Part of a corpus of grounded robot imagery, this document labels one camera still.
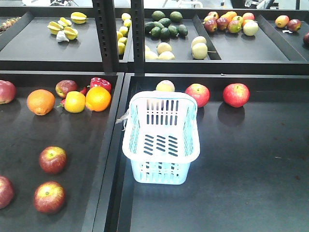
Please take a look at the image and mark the light blue plastic basket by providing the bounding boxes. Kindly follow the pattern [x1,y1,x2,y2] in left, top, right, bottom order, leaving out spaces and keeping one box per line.
[122,91,200,185]

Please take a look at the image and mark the red apple beside basket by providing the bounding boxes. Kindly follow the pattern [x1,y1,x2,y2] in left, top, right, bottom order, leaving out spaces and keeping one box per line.
[185,83,210,108]

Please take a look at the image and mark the pale peach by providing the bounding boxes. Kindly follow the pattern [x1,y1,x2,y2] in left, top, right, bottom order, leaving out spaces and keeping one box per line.
[156,80,175,92]

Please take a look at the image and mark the orange right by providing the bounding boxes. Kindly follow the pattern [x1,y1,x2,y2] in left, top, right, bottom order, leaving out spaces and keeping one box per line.
[85,86,112,112]

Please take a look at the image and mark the orange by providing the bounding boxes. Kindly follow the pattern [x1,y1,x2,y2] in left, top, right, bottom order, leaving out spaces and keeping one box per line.
[85,86,112,112]
[27,89,55,116]

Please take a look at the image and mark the red bell pepper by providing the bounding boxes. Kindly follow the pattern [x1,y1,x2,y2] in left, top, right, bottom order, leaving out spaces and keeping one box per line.
[90,77,112,92]

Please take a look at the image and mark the black wooden display table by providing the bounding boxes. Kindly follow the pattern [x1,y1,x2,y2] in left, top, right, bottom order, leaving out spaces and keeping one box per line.
[0,71,124,232]

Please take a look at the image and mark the pale pear pile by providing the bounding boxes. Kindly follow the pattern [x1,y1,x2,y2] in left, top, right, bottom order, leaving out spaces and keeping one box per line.
[145,36,209,60]

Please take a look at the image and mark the black upper display shelf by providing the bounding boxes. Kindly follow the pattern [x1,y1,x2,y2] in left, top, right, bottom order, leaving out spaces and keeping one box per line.
[0,0,309,75]

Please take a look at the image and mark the yellow round fruit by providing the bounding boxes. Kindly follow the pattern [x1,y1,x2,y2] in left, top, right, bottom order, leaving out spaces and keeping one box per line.
[64,91,85,113]

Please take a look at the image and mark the red apple right table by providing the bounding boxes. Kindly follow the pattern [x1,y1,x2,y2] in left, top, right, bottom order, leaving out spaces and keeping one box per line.
[223,83,250,108]

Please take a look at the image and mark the lemon pile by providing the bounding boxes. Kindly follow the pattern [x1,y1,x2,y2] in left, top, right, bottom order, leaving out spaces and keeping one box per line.
[116,13,131,56]

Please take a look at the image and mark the avocado pile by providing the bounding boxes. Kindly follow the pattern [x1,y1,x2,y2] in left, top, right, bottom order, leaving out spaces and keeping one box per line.
[144,10,188,40]

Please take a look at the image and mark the red chili pepper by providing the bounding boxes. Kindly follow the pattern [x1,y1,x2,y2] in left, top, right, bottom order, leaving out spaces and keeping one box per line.
[57,87,88,108]

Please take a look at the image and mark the red yellow apple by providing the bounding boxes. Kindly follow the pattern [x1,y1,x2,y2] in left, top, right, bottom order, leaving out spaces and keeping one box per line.
[55,80,78,99]

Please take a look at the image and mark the red apple front right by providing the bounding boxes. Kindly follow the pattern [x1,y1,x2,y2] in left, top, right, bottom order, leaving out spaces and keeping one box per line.
[39,146,67,175]

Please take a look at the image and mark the orange middle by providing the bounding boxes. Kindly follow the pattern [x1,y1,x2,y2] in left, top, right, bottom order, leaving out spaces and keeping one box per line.
[27,89,55,116]

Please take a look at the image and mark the mixed apple mango pile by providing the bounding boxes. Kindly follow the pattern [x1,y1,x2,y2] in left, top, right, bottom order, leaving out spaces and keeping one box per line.
[202,11,259,36]

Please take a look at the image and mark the white garlic bulb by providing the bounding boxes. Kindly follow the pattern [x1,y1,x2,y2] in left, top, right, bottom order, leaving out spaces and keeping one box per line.
[56,31,70,43]

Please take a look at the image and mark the red apple front middle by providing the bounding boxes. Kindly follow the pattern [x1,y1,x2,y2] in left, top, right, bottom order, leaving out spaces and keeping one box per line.
[33,181,66,214]

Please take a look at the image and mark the large red apple back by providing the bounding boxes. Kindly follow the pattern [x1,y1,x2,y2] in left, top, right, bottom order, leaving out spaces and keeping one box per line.
[0,80,16,104]

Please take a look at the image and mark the red apple front left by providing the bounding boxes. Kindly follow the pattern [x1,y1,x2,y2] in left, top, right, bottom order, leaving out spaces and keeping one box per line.
[0,175,15,209]

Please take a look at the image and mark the cherry tomato pile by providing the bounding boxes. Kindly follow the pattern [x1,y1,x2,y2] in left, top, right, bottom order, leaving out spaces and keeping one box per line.
[0,16,21,34]

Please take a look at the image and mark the black shelf upright post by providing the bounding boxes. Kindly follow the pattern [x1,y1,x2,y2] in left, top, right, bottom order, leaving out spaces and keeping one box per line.
[92,0,145,73]

